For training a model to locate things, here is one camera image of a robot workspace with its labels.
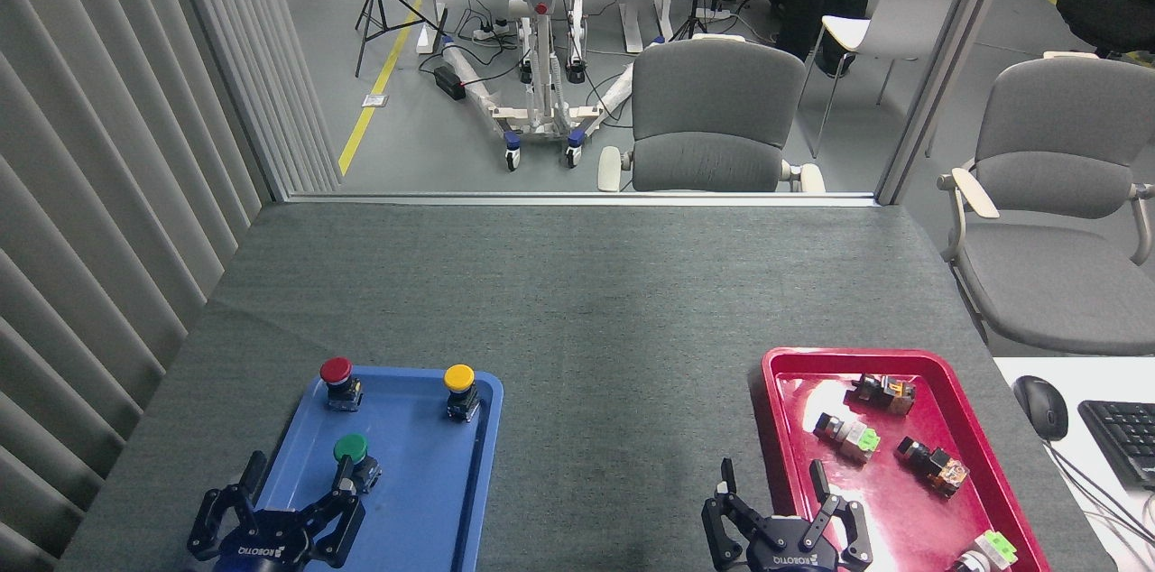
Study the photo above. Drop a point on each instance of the red push button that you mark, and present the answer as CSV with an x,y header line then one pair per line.
x,y
337,373

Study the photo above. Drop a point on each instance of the blue plastic tray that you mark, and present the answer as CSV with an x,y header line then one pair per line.
x,y
424,482

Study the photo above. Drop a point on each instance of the black computer mouse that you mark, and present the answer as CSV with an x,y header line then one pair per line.
x,y
1042,408

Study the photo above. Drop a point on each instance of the yellow push button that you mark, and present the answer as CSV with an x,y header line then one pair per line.
x,y
460,381

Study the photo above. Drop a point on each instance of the red plastic tray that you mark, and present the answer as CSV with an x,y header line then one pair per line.
x,y
902,509

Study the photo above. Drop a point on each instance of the white plastic chair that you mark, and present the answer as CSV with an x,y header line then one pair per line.
x,y
902,17

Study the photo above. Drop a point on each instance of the black switch with orange block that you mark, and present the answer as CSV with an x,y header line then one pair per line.
x,y
934,465
880,393

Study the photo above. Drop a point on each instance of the black keyboard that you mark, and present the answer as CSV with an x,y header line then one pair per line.
x,y
1123,441

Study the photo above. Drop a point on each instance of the silver table edge rail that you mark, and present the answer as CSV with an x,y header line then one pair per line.
x,y
577,199

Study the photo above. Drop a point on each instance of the white power strip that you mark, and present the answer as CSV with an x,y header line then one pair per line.
x,y
492,33

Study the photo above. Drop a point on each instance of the black power adapter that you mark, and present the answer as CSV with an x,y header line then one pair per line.
x,y
448,82

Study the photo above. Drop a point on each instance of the grey ribbed partition panel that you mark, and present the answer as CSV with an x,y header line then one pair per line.
x,y
108,193

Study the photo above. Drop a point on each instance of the white stand on wheels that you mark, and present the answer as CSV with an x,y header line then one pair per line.
x,y
541,31

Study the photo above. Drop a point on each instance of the white side desk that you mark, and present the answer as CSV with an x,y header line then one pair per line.
x,y
1096,518

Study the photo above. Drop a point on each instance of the green push button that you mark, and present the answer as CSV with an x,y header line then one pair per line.
x,y
352,450

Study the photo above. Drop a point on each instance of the silver post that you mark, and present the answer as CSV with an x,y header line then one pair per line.
x,y
947,58

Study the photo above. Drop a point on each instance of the grey switch with green block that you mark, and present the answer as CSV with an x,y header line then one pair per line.
x,y
988,552
848,437

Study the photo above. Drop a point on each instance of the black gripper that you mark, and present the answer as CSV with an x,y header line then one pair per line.
x,y
262,545
792,545

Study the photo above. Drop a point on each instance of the grey padded armchair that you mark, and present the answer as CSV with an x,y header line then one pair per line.
x,y
1056,220
708,112

